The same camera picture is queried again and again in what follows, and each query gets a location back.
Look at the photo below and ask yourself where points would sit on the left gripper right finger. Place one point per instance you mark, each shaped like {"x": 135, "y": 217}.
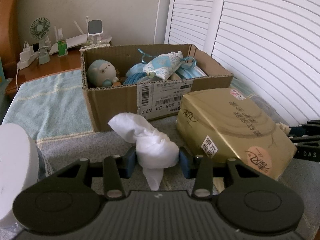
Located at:
{"x": 200, "y": 168}

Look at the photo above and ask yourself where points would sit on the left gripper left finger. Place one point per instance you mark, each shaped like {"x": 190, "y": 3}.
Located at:
{"x": 116, "y": 168}

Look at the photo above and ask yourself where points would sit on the white knotted cloth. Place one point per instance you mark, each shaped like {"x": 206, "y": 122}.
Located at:
{"x": 154, "y": 149}

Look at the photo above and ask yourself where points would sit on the small orange plush piece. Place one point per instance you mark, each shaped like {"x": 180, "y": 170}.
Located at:
{"x": 118, "y": 81}

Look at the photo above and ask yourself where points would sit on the blue haired plush doll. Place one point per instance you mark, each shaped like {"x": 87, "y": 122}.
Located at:
{"x": 102, "y": 73}

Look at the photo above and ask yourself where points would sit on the light blue face mask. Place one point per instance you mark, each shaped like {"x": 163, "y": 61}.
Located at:
{"x": 190, "y": 73}

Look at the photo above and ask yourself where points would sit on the blue white sachet with ribbon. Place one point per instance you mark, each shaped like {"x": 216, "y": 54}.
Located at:
{"x": 165, "y": 65}

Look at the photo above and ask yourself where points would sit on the gold tissue pack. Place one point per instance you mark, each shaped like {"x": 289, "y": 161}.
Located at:
{"x": 222, "y": 123}

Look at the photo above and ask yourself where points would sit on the open cardboard box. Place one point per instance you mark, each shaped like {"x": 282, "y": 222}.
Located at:
{"x": 152, "y": 100}

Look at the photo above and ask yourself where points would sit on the checkered blue grey blanket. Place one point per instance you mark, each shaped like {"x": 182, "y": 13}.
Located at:
{"x": 53, "y": 112}

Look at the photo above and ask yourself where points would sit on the white lidded clear jar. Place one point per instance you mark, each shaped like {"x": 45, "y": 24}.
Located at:
{"x": 22, "y": 165}

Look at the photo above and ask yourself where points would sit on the white louvered closet door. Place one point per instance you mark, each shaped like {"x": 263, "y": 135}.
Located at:
{"x": 270, "y": 45}

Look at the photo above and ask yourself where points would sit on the wooden nightstand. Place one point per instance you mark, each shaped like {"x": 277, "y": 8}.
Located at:
{"x": 35, "y": 71}

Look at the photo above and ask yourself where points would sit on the white remote control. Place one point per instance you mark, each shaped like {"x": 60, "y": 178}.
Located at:
{"x": 96, "y": 45}

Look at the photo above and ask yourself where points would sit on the green sanitizer bottle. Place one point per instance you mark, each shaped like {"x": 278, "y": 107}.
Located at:
{"x": 61, "y": 44}

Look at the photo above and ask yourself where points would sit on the white wifi router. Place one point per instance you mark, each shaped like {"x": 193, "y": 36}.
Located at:
{"x": 84, "y": 40}

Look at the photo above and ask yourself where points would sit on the small white screen device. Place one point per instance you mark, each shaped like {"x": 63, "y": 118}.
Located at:
{"x": 94, "y": 29}

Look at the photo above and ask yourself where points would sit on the white power strip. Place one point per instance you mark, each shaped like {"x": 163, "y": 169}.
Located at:
{"x": 27, "y": 56}

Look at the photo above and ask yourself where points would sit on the green desk fan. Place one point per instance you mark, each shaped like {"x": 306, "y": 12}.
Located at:
{"x": 39, "y": 31}

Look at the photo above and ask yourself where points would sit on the wooden headboard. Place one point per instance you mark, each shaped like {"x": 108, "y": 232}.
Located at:
{"x": 10, "y": 45}

